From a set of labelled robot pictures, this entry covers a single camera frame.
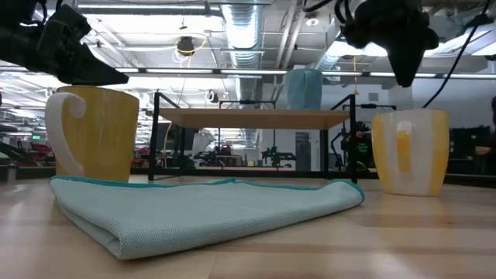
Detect yellow white striped mug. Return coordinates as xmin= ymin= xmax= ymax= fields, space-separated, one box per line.
xmin=370 ymin=108 xmax=451 ymax=198

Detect blue mug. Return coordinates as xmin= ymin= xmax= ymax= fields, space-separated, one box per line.
xmin=284 ymin=68 xmax=324 ymax=111

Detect large yellow mug white handle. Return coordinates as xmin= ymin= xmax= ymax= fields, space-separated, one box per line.
xmin=44 ymin=85 xmax=140 ymax=184

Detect silver smooth air duct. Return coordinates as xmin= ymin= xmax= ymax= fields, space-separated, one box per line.
xmin=313 ymin=15 xmax=350 ymax=71

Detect light blue folded cloth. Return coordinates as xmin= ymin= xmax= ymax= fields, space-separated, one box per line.
xmin=49 ymin=175 xmax=366 ymax=261

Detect grey door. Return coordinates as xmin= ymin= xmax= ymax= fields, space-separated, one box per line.
xmin=294 ymin=131 xmax=312 ymax=172

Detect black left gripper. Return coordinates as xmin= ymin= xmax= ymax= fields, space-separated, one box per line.
xmin=0 ymin=22 xmax=130 ymax=87

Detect silver corrugated air duct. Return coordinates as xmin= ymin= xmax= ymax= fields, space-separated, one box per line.
xmin=220 ymin=0 xmax=265 ymax=71

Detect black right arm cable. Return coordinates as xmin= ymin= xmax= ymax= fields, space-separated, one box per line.
xmin=422 ymin=0 xmax=492 ymax=109

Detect wooden shelf black legs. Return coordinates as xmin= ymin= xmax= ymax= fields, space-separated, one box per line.
xmin=148 ymin=91 xmax=398 ymax=184

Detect black ceiling device yellow cable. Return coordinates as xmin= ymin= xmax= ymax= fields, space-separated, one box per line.
xmin=172 ymin=33 xmax=208 ymax=64

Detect long ceiling light strip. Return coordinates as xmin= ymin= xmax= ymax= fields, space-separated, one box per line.
xmin=0 ymin=66 xmax=496 ymax=80

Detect person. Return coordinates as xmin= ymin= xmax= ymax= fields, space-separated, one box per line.
xmin=342 ymin=121 xmax=374 ymax=172

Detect black cabinet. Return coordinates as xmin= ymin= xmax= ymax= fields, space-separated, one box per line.
xmin=449 ymin=126 xmax=494 ymax=176

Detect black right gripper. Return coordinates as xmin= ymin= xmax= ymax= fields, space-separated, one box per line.
xmin=340 ymin=0 xmax=441 ymax=88

